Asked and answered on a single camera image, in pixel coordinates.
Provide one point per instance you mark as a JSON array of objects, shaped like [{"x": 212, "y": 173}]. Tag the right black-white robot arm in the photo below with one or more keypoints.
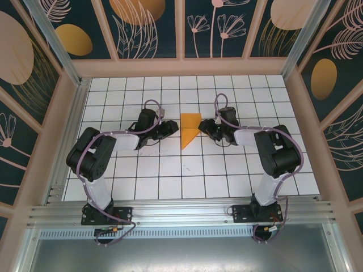
[{"x": 280, "y": 153}]

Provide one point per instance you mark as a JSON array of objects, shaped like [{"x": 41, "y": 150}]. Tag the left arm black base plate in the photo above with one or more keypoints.
[{"x": 124, "y": 215}]

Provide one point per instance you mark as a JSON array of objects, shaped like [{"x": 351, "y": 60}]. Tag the left black-white robot arm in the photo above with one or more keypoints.
[{"x": 93, "y": 163}]

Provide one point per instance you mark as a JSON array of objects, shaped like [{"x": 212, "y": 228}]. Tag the orange square paper sheet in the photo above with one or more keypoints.
[{"x": 188, "y": 124}]

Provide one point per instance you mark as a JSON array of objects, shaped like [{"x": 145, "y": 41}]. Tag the aluminium frame post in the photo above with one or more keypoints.
[
  {"x": 304, "y": 37},
  {"x": 58, "y": 48}
]

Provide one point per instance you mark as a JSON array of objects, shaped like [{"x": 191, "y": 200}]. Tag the long aluminium mounting rail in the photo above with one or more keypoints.
[{"x": 181, "y": 212}]

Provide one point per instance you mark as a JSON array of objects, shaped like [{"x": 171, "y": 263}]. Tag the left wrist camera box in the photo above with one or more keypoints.
[{"x": 161, "y": 111}]

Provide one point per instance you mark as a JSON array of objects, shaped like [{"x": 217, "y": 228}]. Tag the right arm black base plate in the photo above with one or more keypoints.
[{"x": 239, "y": 216}]

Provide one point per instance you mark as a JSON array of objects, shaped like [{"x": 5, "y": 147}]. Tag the right aluminium frame post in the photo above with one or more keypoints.
[{"x": 304, "y": 37}]

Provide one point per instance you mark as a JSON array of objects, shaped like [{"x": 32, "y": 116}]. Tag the grey sheet metal panel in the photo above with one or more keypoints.
[{"x": 181, "y": 255}]

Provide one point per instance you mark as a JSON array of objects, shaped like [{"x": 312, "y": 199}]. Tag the left aluminium frame post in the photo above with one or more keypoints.
[{"x": 58, "y": 48}]

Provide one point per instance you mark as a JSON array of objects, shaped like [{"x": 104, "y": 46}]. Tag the aluminium side rail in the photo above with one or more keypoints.
[{"x": 75, "y": 113}]

